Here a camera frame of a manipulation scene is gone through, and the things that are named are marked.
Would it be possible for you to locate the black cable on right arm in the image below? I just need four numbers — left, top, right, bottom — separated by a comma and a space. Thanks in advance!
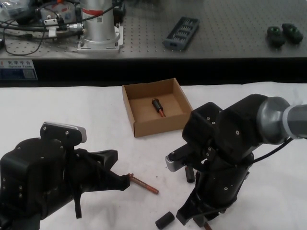
248, 137, 295, 166

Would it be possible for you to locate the thick black cable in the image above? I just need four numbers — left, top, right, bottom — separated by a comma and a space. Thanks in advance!
0, 20, 47, 31

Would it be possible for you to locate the white plastic connector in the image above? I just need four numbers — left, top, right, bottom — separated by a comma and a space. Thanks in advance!
43, 14, 59, 38

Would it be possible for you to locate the black sleeve with copper bolt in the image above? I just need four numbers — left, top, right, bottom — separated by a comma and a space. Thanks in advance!
151, 97, 166, 118

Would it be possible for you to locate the blue and white label plate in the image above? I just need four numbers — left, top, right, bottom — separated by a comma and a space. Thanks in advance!
0, 59, 39, 81

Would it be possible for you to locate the grey bit case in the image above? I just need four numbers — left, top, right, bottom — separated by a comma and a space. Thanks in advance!
163, 16, 201, 51

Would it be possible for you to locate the thin black cable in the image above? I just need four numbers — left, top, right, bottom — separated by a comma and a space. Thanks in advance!
4, 33, 81, 56

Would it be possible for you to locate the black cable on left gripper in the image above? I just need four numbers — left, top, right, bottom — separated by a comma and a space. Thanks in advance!
66, 147, 84, 213

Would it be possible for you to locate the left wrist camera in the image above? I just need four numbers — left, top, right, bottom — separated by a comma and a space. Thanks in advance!
40, 121, 87, 145

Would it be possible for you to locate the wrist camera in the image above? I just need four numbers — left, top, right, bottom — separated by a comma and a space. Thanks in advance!
165, 145, 187, 173
40, 121, 87, 145

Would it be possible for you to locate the metal bench with holes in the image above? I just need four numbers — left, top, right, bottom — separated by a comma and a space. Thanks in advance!
0, 0, 307, 83

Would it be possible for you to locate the silver-white machine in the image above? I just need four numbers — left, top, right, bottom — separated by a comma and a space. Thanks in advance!
76, 0, 123, 52

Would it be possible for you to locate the black block with green ring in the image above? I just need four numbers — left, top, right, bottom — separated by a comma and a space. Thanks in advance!
281, 23, 303, 45
266, 25, 286, 50

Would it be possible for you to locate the silver cylindrical connector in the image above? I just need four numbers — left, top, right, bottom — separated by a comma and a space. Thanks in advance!
66, 23, 85, 35

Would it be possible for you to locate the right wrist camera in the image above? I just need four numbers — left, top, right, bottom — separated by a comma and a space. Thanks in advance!
165, 145, 187, 173

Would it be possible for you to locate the open cardboard box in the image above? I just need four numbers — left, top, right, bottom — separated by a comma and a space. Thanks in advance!
122, 77, 194, 138

